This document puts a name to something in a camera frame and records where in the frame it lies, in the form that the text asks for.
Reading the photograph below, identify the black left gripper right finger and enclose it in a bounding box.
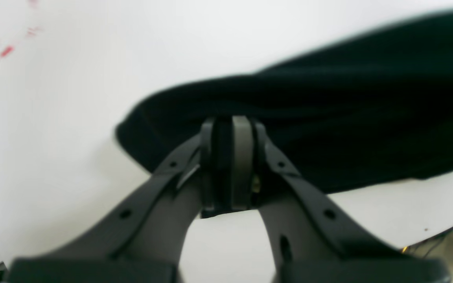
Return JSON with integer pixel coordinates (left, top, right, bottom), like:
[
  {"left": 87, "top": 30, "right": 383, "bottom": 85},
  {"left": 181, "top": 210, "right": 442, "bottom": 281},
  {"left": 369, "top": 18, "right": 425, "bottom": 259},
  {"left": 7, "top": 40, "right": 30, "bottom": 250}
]
[{"left": 232, "top": 115, "right": 267, "bottom": 211}]

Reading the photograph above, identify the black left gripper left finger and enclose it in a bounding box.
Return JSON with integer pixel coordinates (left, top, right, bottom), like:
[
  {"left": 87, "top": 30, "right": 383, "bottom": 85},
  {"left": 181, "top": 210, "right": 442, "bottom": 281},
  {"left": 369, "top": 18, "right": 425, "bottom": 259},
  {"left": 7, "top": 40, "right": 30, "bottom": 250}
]
[{"left": 199, "top": 118, "right": 232, "bottom": 215}]

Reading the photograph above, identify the black t-shirt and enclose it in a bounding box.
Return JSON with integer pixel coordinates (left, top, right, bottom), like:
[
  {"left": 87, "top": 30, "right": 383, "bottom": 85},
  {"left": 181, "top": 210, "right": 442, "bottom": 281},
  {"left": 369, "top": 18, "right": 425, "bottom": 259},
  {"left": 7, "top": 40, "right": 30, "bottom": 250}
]
[{"left": 116, "top": 12, "right": 453, "bottom": 194}]

